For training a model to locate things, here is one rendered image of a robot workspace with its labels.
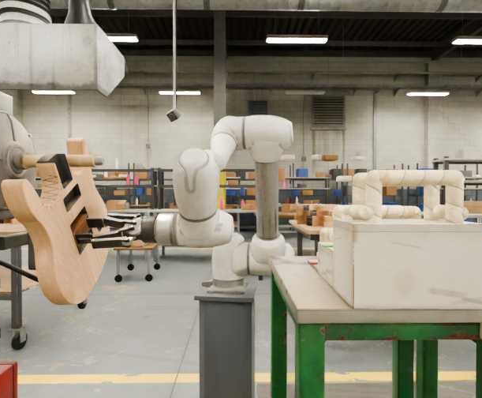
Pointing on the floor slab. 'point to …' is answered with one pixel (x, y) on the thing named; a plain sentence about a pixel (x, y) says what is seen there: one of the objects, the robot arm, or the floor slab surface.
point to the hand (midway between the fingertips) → (84, 230)
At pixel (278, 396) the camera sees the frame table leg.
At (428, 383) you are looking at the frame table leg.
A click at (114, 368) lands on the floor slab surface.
